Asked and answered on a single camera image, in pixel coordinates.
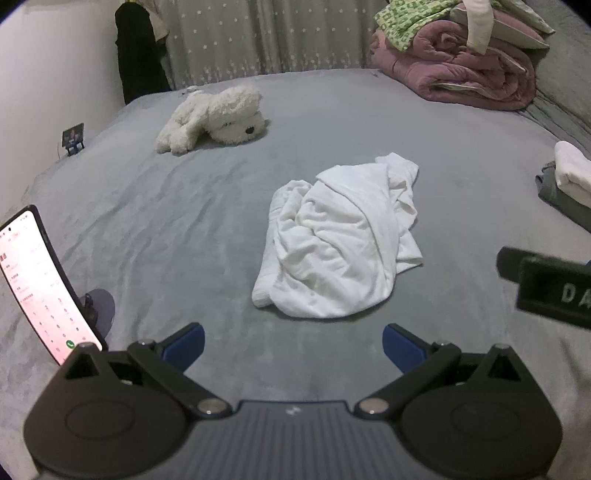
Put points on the grey bed sheet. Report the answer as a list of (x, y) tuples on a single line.
[(184, 207)]

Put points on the folded grey garment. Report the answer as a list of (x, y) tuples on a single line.
[(551, 191)]

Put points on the grey star-print curtain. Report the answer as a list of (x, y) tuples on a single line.
[(277, 37)]

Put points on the grey quilted blanket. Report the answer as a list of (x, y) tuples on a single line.
[(568, 83)]

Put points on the wall socket with plug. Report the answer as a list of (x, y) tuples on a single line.
[(74, 136)]

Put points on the beige hanging garment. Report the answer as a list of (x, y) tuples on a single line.
[(157, 23)]

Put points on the green patterned cloth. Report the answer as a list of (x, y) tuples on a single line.
[(406, 23)]

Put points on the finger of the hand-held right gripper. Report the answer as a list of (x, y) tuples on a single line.
[(554, 295), (508, 263)]

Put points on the folded white garment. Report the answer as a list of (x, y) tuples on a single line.
[(575, 175)]

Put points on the dark phone stand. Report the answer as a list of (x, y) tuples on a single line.
[(104, 309)]

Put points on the cream cloth strip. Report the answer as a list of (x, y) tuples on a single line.
[(480, 32)]

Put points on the white garment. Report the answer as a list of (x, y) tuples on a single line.
[(575, 175), (337, 240)]

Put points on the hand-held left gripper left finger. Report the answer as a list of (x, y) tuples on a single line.
[(184, 344)]

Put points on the black hanging garment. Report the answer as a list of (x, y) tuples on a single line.
[(138, 55)]

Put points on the beige striped cloth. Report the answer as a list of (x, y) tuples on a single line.
[(526, 14)]

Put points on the smartphone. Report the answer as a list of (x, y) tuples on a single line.
[(32, 286)]

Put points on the grey pillow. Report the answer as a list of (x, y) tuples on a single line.
[(512, 34)]

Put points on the white plush dog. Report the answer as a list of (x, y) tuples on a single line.
[(221, 110)]

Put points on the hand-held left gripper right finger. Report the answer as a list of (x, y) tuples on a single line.
[(401, 346)]

